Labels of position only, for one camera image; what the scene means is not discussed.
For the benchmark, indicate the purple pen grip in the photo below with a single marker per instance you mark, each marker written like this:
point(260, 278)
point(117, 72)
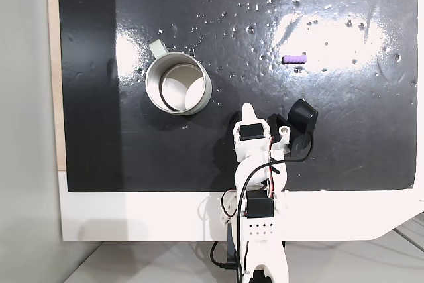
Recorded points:
point(293, 59)

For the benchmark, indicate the black glossy table mat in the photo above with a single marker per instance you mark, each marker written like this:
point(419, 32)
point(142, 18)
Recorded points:
point(198, 14)

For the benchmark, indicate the white table board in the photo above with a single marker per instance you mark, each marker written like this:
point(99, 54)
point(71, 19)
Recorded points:
point(132, 216)

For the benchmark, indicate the light wooden edge strip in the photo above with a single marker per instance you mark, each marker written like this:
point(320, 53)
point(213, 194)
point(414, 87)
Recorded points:
point(53, 64)

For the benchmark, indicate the black oval camera box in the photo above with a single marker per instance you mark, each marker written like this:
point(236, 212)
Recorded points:
point(303, 117)

